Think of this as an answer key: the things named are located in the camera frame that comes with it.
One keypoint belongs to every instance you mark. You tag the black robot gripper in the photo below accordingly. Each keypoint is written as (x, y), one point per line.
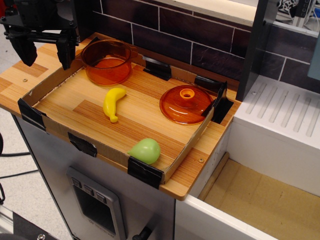
(30, 21)

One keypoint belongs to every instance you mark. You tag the yellow plastic banana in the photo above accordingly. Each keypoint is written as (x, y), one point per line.
(110, 102)

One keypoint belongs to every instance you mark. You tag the orange transparent pot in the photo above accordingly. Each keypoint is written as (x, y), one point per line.
(107, 62)

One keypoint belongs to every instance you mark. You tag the orange transparent pot lid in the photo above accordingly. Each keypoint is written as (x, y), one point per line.
(185, 104)

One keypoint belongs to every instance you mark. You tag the cardboard fence with black tape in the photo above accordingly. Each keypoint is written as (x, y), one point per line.
(67, 104)

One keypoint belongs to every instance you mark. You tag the green plastic pear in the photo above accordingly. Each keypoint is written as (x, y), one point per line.
(147, 151)

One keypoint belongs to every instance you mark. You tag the grey toy dishwasher cabinet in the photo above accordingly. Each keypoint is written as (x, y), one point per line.
(96, 200)

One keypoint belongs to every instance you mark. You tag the white toy sink unit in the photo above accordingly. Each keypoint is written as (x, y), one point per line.
(263, 180)

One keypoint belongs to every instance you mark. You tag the dark grey vertical post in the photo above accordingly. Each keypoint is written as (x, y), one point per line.
(265, 16)

